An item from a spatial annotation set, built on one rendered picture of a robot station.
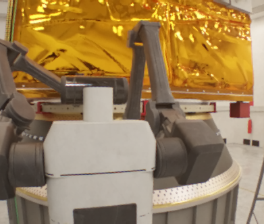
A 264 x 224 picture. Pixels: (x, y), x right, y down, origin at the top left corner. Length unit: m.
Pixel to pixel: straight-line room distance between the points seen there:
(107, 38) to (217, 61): 0.88
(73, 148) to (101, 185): 0.09
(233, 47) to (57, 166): 1.80
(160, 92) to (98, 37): 0.76
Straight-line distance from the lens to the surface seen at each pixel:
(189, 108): 1.59
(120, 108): 1.40
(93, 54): 1.36
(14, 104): 0.61
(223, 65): 1.91
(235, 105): 2.19
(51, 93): 1.35
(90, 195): 0.47
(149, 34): 0.83
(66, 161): 0.44
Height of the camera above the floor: 1.71
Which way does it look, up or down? 2 degrees down
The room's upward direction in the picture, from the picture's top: straight up
